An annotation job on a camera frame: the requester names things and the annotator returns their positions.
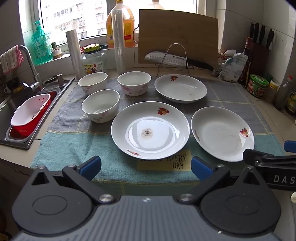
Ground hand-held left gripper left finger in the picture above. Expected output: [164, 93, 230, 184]
[28, 156, 116, 205]

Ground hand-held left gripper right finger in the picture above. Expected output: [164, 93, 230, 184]
[177, 156, 264, 205]

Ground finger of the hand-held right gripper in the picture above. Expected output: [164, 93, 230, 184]
[243, 149, 296, 168]
[284, 140, 296, 153]

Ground white plate with fruit print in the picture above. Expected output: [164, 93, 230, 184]
[154, 75, 208, 104]
[191, 107, 255, 162]
[111, 101, 190, 160]

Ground white bowl with pink flowers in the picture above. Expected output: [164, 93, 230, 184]
[81, 89, 120, 123]
[117, 71, 152, 96]
[78, 72, 108, 95]

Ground grey teal checked towel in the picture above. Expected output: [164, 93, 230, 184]
[30, 76, 286, 196]

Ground yellow labelled oil bottle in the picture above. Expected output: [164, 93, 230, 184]
[285, 90, 296, 116]

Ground grey glass bottle red cap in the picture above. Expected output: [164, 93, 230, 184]
[274, 76, 294, 110]

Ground spice jar with yellow lid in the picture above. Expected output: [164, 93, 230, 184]
[265, 80, 279, 103]

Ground green lidded sauce jar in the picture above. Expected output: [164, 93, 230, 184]
[246, 74, 270, 98]

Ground red plastic basin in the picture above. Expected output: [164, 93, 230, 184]
[10, 91, 58, 139]

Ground white strainer basket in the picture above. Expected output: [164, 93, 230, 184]
[10, 93, 51, 133]

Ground white green seasoning bag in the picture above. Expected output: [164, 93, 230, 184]
[217, 53, 249, 82]

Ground dark red knife block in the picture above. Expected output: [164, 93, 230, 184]
[251, 42, 270, 77]

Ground metal sink knob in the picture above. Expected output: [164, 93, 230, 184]
[55, 74, 66, 88]

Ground stainless steel sink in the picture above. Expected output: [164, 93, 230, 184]
[0, 77, 75, 150]

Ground orange white clipped bag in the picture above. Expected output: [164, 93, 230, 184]
[218, 49, 236, 66]

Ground dark soy sauce bottle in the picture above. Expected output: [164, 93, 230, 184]
[238, 37, 253, 87]

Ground glass jar with yellow-green lid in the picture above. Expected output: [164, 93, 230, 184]
[81, 44, 107, 75]

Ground short plastic wrap roll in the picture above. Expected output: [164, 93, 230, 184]
[66, 30, 86, 79]

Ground steel faucet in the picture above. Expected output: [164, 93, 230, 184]
[18, 45, 45, 92]

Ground small potted plant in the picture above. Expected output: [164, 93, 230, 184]
[51, 42, 63, 59]

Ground tall plastic wrap roll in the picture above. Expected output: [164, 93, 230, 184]
[112, 9, 127, 75]

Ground green dish soap bottle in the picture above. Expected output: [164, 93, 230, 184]
[31, 20, 53, 66]

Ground pink cloth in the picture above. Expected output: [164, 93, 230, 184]
[0, 45, 24, 75]

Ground wooden cutting board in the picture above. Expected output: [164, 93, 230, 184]
[134, 9, 219, 70]

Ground orange cooking oil bottle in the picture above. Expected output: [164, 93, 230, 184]
[106, 0, 136, 49]

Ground window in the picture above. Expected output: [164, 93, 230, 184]
[22, 0, 223, 61]

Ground black handled scissors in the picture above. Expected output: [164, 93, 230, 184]
[266, 29, 275, 49]

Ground steel kitchen knife black handle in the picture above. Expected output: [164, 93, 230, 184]
[144, 51, 214, 71]

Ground metal wire stand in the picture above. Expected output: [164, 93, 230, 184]
[157, 43, 192, 77]

